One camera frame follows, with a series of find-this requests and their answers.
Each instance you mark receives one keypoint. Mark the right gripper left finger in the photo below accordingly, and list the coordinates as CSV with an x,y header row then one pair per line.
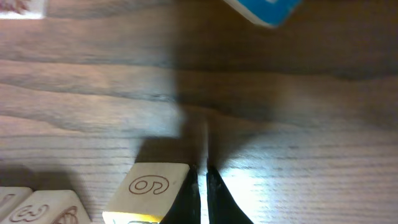
x,y
186,208

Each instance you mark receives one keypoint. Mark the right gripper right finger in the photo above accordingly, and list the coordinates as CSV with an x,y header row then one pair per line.
x,y
222,209

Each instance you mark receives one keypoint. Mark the yellow S block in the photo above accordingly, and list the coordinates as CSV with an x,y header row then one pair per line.
x,y
146,194

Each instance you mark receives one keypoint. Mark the blue P block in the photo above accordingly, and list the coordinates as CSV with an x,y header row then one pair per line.
x,y
49,207

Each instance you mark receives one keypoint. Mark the red I block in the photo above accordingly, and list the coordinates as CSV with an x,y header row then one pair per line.
x,y
11,197

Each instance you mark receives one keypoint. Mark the blue T block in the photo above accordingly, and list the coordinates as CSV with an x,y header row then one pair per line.
x,y
266,13

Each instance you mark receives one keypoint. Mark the yellow block centre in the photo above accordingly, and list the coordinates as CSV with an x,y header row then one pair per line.
x,y
23,9

